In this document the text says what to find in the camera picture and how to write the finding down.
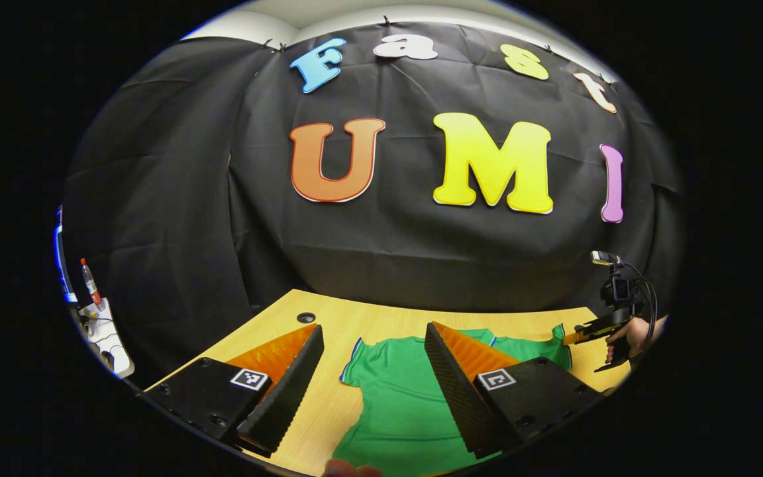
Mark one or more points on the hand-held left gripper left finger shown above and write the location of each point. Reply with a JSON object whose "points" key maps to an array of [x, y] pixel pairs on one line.
{"points": [[285, 397]]}

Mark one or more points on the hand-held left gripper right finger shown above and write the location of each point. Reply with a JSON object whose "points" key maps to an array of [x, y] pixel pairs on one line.
{"points": [[457, 397]]}

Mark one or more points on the green T-shirt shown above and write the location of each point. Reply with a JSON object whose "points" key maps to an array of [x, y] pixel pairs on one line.
{"points": [[401, 404]]}

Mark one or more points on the red-capped bottle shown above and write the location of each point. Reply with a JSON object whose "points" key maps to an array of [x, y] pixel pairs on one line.
{"points": [[91, 285]]}

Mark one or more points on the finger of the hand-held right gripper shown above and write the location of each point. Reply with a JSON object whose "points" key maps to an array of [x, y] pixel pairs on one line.
{"points": [[597, 328]]}

